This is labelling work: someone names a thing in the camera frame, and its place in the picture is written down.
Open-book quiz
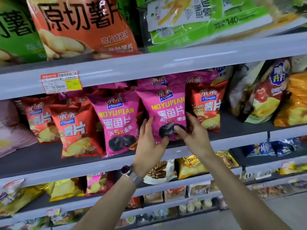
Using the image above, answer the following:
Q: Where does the person's left hand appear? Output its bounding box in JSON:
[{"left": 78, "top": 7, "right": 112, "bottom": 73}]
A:
[{"left": 131, "top": 117, "right": 169, "bottom": 178}]

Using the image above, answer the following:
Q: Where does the person's right hand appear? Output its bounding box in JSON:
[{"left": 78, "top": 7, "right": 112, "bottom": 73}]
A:
[{"left": 173, "top": 112, "right": 215, "bottom": 160}]

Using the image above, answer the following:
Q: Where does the golden striped snack bag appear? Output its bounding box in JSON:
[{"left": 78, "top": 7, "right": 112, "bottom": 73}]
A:
[{"left": 176, "top": 155, "right": 209, "bottom": 180}]

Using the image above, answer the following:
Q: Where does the yellow prawn cracker bag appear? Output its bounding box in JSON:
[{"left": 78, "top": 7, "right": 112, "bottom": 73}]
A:
[{"left": 215, "top": 150, "right": 240, "bottom": 169}]

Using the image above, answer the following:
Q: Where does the purple snack bag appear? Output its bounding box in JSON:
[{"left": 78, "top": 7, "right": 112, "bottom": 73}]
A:
[
  {"left": 87, "top": 90, "right": 141, "bottom": 158},
  {"left": 137, "top": 74, "right": 187, "bottom": 88},
  {"left": 135, "top": 84, "right": 188, "bottom": 142}
]

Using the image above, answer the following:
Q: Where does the small red snack bag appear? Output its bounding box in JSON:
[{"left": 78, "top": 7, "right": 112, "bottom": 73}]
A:
[
  {"left": 127, "top": 196, "right": 142, "bottom": 209},
  {"left": 144, "top": 192, "right": 164, "bottom": 204}
]

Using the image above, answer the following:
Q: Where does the cream brown striped snack bag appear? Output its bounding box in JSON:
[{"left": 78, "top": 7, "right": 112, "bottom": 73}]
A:
[{"left": 228, "top": 61, "right": 265, "bottom": 118}]

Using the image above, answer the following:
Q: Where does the grey store shelving unit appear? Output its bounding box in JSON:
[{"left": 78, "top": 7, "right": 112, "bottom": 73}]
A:
[{"left": 0, "top": 0, "right": 307, "bottom": 230}]

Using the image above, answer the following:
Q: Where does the golden yellow snack bag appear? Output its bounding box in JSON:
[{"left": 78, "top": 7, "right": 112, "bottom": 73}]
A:
[{"left": 279, "top": 163, "right": 307, "bottom": 176}]

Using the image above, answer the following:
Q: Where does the white green chicken feet pack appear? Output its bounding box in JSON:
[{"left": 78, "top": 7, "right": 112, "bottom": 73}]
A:
[{"left": 144, "top": 0, "right": 273, "bottom": 53}]

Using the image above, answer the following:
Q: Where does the white Qinqin chip bag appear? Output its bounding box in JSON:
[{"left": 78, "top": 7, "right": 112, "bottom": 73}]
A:
[{"left": 0, "top": 100, "right": 38, "bottom": 159}]

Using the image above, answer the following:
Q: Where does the large green chips snack bag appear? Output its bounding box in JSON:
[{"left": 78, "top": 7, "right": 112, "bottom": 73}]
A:
[
  {"left": 117, "top": 0, "right": 142, "bottom": 46},
  {"left": 0, "top": 0, "right": 48, "bottom": 64}
]

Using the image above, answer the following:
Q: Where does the orange Qinqin chip bag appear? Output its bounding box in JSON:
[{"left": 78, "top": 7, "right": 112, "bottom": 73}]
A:
[{"left": 26, "top": 0, "right": 139, "bottom": 61}]

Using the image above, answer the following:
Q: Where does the yellow white multipack snack bag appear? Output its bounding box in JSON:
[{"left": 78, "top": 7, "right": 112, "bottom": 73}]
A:
[{"left": 261, "top": 0, "right": 307, "bottom": 39}]

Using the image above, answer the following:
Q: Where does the person's right forearm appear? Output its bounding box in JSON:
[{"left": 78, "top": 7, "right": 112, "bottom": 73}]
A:
[{"left": 196, "top": 152, "right": 292, "bottom": 230}]

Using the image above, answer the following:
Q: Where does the person's left forearm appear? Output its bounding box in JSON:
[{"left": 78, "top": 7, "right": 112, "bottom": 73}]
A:
[{"left": 69, "top": 176, "right": 137, "bottom": 230}]

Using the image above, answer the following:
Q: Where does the smartwatch with grey band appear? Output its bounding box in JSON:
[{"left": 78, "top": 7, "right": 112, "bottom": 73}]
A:
[{"left": 120, "top": 165, "right": 144, "bottom": 188}]

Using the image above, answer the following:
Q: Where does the row of pale jelly cups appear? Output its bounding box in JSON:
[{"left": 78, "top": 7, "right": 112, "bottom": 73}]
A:
[{"left": 178, "top": 198, "right": 213, "bottom": 214}]

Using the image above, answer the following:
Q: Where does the pile of pale green packs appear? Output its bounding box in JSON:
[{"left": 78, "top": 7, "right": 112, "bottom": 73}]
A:
[{"left": 137, "top": 209, "right": 169, "bottom": 225}]

